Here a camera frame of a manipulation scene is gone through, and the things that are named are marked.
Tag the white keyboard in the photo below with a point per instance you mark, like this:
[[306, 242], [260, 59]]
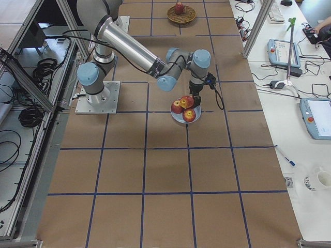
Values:
[[275, 16]]

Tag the teach pendant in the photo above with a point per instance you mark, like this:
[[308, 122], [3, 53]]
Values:
[[316, 116], [278, 53]]

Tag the red apple carried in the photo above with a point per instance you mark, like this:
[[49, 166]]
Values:
[[186, 102]]

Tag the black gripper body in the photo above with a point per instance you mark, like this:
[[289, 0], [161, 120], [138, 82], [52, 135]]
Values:
[[195, 89]]

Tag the aluminium frame post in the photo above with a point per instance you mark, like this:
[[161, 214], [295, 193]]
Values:
[[261, 17]]

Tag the red apple in basket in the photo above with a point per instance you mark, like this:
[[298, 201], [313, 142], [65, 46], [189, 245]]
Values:
[[179, 8]]

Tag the white mug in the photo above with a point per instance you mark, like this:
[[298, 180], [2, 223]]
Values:
[[318, 179]]

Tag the red apple front on plate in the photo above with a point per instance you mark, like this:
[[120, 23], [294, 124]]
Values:
[[189, 115]]

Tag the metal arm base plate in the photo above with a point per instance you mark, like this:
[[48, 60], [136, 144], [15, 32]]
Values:
[[103, 103]]

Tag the wicker basket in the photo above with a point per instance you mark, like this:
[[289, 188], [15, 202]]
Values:
[[187, 16]]

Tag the near teach pendant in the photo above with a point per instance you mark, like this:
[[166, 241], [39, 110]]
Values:
[[316, 116]]

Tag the black computer mouse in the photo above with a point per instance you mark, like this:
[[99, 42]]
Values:
[[286, 3]]

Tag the light blue plate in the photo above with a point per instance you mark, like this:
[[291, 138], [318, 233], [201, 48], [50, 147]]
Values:
[[178, 117]]

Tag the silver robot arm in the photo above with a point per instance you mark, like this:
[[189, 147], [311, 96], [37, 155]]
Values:
[[100, 19]]

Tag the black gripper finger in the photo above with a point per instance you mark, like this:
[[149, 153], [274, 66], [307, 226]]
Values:
[[196, 100]]

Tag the red apple on plate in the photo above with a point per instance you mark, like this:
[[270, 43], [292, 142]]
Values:
[[176, 107], [189, 115]]

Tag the far teach pendant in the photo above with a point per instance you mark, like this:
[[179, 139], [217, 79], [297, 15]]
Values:
[[278, 53]]

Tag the black power adapter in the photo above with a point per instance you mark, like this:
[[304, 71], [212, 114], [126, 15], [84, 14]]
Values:
[[296, 72]]

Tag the blue white pen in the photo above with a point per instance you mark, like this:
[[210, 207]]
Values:
[[291, 162]]

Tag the metal rod with green clip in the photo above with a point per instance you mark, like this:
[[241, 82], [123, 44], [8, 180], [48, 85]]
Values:
[[292, 20]]

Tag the small metal binder clip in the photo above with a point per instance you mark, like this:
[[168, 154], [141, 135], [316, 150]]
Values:
[[289, 182]]

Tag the aluminium side rack frame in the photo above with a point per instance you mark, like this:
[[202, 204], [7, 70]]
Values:
[[37, 80]]

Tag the red apple left on plate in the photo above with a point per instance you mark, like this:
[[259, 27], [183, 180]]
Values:
[[176, 107]]

